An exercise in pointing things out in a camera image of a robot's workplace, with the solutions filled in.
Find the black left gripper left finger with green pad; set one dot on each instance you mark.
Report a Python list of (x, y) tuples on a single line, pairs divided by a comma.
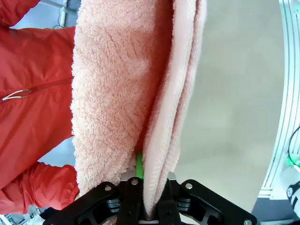
[(103, 206)]

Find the white desk leg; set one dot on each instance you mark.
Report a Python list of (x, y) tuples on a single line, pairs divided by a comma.
[(63, 11)]

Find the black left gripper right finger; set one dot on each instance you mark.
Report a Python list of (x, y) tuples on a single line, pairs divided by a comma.
[(199, 206)]

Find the aluminium profile frame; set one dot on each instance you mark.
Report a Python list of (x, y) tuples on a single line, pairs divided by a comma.
[(287, 93)]

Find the person's left forearm red sleeve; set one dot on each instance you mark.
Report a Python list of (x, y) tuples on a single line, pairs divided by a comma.
[(42, 187)]

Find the pink terry towel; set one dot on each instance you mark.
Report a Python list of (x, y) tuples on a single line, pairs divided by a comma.
[(112, 93)]

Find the person's right forearm red sleeve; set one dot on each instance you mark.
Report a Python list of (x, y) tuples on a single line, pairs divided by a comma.
[(14, 9)]

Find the person in red jacket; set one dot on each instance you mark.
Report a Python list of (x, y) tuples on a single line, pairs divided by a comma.
[(32, 105)]

